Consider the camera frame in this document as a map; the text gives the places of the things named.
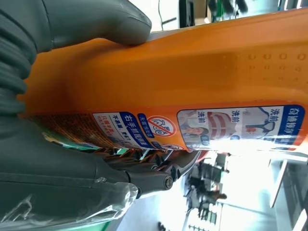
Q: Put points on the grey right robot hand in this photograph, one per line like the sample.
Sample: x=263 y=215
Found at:
x=47 y=178

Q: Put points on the green table mat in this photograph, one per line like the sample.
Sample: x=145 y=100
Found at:
x=96 y=227

